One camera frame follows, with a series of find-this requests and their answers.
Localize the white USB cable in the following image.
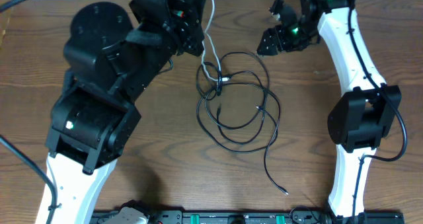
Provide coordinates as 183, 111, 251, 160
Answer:
200, 0, 230, 83

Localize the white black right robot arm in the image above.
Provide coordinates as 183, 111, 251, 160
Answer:
257, 0, 402, 223

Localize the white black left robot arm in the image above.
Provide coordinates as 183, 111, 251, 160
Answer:
36, 0, 206, 223

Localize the black mounting rail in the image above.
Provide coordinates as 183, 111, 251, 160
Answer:
91, 209, 406, 224

